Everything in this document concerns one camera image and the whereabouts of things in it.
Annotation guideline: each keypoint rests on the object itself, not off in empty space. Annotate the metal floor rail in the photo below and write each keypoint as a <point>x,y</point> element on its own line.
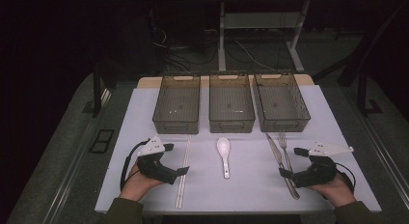
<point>382,156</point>
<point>69,182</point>

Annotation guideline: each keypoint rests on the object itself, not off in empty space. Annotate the metal table knife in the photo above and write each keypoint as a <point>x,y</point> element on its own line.
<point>275,150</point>

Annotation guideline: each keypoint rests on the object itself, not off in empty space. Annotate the black metal stand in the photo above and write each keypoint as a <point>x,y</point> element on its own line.
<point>362,89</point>

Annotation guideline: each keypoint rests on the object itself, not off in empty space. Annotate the white metal desk frame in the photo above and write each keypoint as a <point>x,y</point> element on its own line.
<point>221,40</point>

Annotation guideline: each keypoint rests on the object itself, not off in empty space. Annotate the person's right hand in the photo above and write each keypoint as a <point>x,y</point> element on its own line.
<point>336,191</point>

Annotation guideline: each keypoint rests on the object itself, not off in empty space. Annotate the metal fork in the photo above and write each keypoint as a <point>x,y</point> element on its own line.
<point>283,141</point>

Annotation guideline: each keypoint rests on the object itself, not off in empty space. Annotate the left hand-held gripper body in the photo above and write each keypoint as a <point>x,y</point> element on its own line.
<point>154,164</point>

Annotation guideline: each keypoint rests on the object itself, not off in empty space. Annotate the white chopstick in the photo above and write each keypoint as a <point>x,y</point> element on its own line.
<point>182,195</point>
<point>178,195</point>

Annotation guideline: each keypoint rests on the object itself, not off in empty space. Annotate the white ceramic spoon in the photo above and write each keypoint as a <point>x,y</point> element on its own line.
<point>223,146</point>

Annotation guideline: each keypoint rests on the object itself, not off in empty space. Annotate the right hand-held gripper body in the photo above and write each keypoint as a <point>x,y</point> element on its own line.
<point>318,172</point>

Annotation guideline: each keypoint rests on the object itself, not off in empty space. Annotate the person's left hand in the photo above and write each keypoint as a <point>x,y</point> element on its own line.
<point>138,185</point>

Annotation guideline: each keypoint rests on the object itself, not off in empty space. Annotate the white table cover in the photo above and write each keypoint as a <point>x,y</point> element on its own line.
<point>250,185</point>

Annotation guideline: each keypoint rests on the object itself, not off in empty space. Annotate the transparent brown plastic basket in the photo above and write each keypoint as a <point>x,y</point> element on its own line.
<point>231,105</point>
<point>279,105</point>
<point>177,105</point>

